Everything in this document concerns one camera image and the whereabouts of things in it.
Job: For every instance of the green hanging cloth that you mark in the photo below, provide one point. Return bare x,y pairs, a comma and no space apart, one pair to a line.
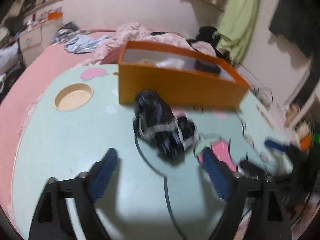
236,28

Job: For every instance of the black lace fabric bundle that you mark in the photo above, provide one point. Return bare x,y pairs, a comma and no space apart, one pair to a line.
156,124

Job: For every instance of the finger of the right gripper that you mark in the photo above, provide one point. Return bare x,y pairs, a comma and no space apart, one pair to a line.
273,145

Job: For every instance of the light blue clothing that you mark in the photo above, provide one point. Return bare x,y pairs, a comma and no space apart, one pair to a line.
82,44

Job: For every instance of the black velvet pouch bag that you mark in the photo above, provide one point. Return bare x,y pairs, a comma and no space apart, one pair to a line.
207,67

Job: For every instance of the small orange box on desk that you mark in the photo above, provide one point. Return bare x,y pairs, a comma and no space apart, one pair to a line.
54,15

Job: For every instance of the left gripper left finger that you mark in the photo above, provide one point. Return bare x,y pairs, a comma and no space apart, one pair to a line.
51,218

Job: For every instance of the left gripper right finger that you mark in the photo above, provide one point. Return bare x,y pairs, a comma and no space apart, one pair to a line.
268,220

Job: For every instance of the white drawer cabinet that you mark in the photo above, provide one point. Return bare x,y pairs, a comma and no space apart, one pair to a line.
30,38

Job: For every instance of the black clothes pile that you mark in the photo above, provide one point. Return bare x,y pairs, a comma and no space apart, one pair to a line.
206,40

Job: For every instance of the pink floral duvet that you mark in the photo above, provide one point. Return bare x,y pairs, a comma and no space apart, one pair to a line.
135,31

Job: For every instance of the orange cardboard box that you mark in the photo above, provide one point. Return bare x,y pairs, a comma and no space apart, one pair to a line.
185,87

